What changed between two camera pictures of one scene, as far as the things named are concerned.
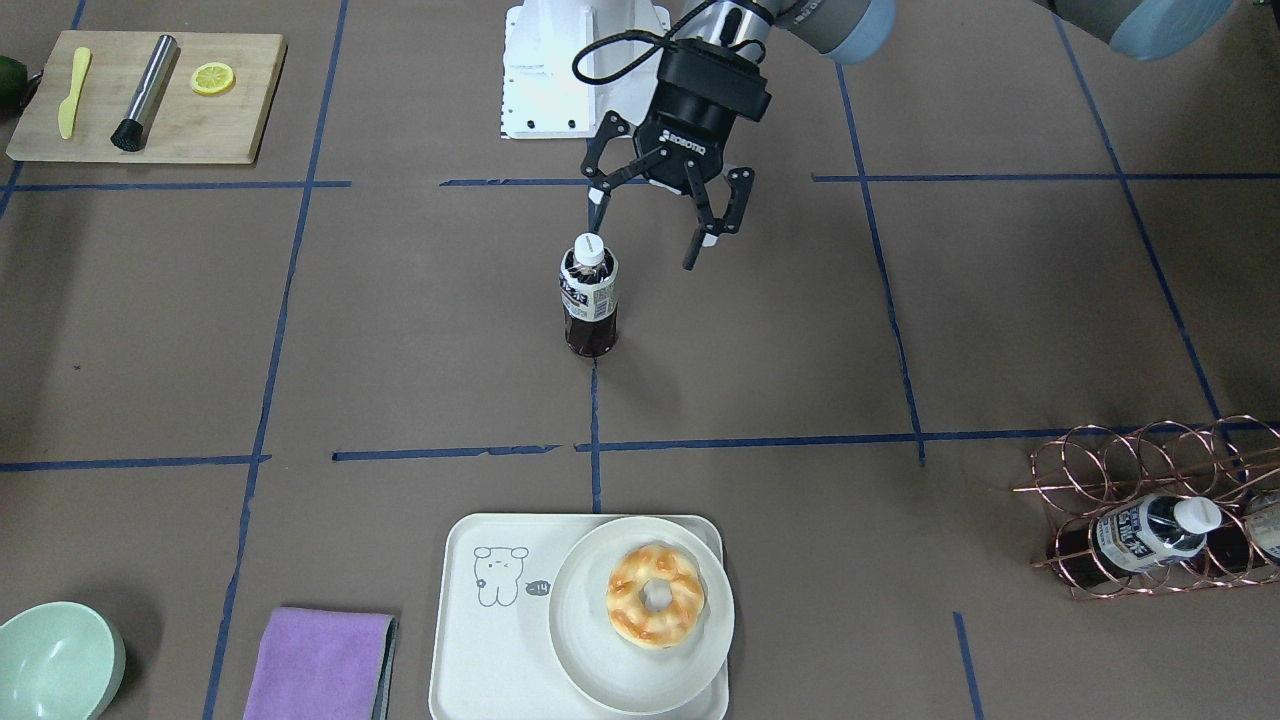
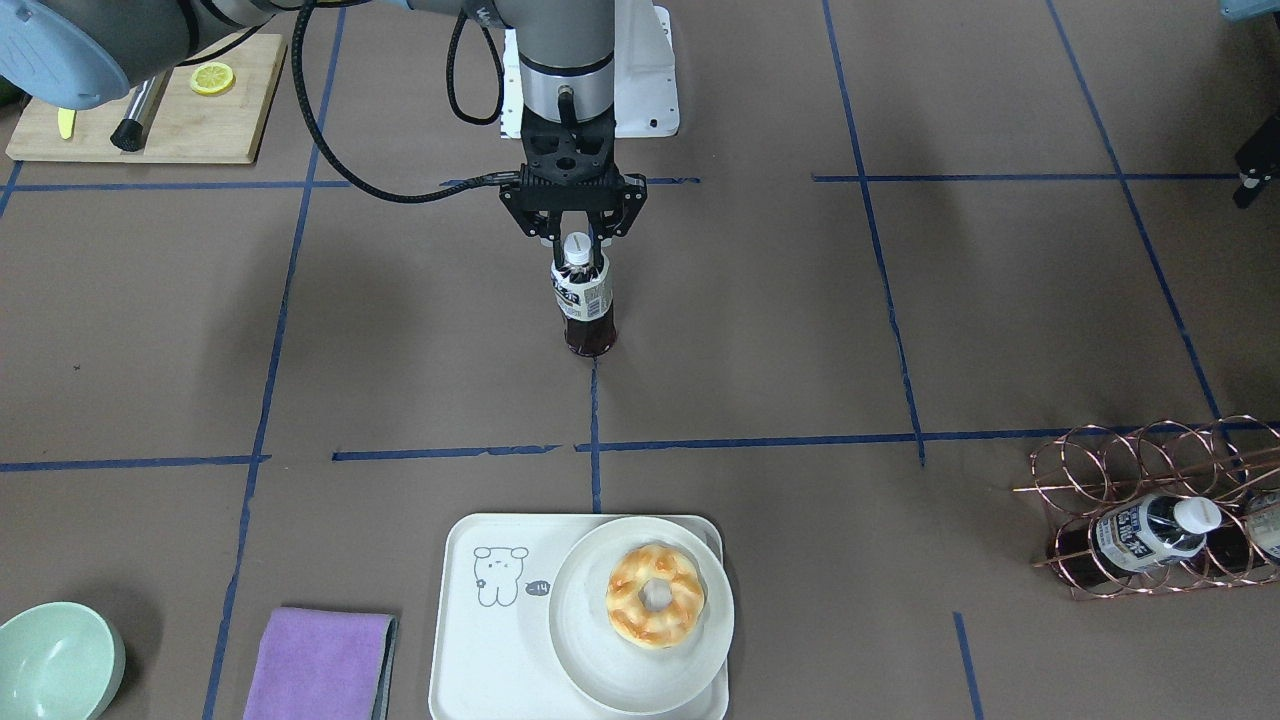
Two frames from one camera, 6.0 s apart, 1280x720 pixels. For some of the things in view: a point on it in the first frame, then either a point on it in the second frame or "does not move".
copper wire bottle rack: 1163,507 does not move
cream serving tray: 493,651 does not move
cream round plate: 613,672 does not move
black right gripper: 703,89 → 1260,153
